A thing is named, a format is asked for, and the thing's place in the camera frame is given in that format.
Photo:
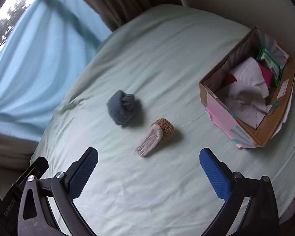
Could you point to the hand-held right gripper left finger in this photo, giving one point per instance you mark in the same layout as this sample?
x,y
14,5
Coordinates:
x,y
84,167

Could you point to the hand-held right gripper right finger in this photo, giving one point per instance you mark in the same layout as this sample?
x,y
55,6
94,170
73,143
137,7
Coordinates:
x,y
212,172

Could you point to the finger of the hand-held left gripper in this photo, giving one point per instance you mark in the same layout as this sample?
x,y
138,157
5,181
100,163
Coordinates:
x,y
38,167

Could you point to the brown and striped sock roll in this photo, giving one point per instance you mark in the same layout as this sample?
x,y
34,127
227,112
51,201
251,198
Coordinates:
x,y
162,127

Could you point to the pink-lined cardboard box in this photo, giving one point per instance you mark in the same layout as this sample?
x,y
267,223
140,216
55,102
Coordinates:
x,y
218,103

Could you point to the white cloth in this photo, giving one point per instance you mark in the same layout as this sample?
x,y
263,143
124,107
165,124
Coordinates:
x,y
248,83

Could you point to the red cloth piece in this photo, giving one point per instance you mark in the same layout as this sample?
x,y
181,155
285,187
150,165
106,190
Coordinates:
x,y
231,78

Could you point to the pink pouch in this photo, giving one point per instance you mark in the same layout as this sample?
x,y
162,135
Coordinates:
x,y
265,75

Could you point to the green wipes packet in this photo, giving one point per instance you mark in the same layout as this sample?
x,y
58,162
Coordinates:
x,y
270,59

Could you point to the grey rolled sock ball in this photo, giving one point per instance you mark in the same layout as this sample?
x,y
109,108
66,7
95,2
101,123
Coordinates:
x,y
121,108

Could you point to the light blue hanging cloth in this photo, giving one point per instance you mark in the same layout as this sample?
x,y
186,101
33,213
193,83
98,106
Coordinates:
x,y
44,54

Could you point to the window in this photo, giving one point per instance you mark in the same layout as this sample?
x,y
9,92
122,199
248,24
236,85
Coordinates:
x,y
7,24

